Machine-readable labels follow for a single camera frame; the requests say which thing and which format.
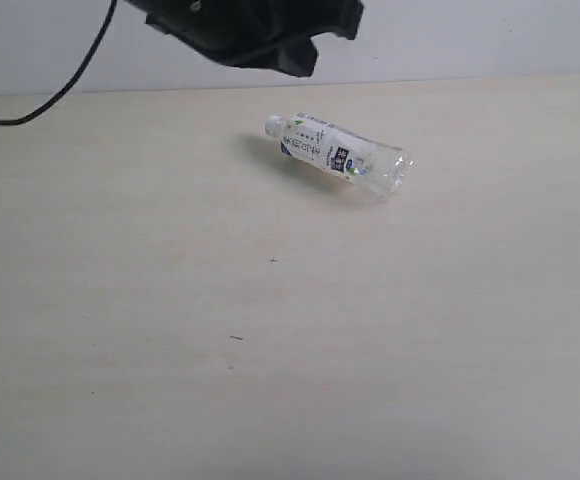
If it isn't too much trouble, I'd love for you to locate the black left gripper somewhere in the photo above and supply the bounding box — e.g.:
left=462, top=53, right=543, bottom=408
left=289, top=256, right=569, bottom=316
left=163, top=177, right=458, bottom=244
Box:
left=129, top=0, right=364, bottom=78

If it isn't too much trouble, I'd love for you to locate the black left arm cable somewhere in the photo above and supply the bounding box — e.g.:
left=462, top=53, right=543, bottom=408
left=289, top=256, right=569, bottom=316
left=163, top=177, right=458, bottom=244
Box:
left=0, top=0, right=119, bottom=126

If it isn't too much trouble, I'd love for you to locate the clear bottle white blue label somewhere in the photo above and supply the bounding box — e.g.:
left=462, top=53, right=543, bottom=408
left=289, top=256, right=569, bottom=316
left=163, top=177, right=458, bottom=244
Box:
left=265, top=113, right=413, bottom=196

